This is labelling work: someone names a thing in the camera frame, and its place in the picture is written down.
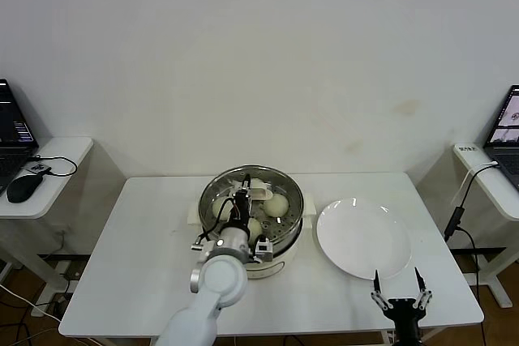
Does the black computer mouse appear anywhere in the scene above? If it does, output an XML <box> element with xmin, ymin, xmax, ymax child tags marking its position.
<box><xmin>6</xmin><ymin>174</ymin><xmax>45</xmax><ymax>204</ymax></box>

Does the perforated steel steamer basket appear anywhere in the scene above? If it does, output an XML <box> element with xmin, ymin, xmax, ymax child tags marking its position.
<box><xmin>198</xmin><ymin>164</ymin><xmax>304</xmax><ymax>260</ymax></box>

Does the black USB hub with cable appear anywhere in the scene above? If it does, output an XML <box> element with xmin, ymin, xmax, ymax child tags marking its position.
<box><xmin>24</xmin><ymin>154</ymin><xmax>78</xmax><ymax>179</ymax></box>

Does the grey laptop showing camera views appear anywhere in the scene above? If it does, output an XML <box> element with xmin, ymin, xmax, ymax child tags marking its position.
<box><xmin>481</xmin><ymin>85</ymin><xmax>519</xmax><ymax>192</ymax></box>

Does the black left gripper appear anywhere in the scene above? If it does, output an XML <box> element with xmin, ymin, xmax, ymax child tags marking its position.
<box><xmin>230</xmin><ymin>174</ymin><xmax>252</xmax><ymax>231</ymax></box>

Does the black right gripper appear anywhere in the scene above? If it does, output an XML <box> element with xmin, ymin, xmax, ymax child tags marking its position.
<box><xmin>369</xmin><ymin>267</ymin><xmax>433</xmax><ymax>346</ymax></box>

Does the black cable with inline adapter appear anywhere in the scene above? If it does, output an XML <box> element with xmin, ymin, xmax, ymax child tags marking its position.
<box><xmin>443</xmin><ymin>162</ymin><xmax>498</xmax><ymax>346</ymax></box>

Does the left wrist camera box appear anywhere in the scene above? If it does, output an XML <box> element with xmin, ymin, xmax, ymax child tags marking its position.
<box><xmin>253</xmin><ymin>236</ymin><xmax>275</xmax><ymax>263</ymax></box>

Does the white floor power strip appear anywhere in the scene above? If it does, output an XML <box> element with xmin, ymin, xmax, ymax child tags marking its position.
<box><xmin>30</xmin><ymin>301</ymin><xmax>62</xmax><ymax>318</ymax></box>

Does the white electric cooker base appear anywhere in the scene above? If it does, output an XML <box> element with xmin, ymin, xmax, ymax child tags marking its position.
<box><xmin>186</xmin><ymin>194</ymin><xmax>316</xmax><ymax>282</ymax></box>

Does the round white plate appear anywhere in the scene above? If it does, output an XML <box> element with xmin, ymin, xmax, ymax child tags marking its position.
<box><xmin>315</xmin><ymin>197</ymin><xmax>412</xmax><ymax>281</ymax></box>

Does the round glass pot lid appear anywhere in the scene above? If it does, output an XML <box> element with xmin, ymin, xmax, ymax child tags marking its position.
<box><xmin>199</xmin><ymin>164</ymin><xmax>305</xmax><ymax>244</ymax></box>

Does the flat white cable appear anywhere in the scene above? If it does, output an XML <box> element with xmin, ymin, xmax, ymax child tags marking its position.
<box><xmin>450</xmin><ymin>161</ymin><xmax>499</xmax><ymax>203</ymax></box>

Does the white side table with label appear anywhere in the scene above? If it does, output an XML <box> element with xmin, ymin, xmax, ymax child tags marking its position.
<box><xmin>452</xmin><ymin>143</ymin><xmax>519</xmax><ymax>310</ymax></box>

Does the white side table with mouse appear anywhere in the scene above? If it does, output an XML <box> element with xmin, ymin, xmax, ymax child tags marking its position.
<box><xmin>0</xmin><ymin>137</ymin><xmax>94</xmax><ymax>294</ymax></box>

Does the black laptop with dark screen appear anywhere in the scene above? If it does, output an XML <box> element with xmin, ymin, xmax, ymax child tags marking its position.
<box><xmin>0</xmin><ymin>79</ymin><xmax>40</xmax><ymax>195</ymax></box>

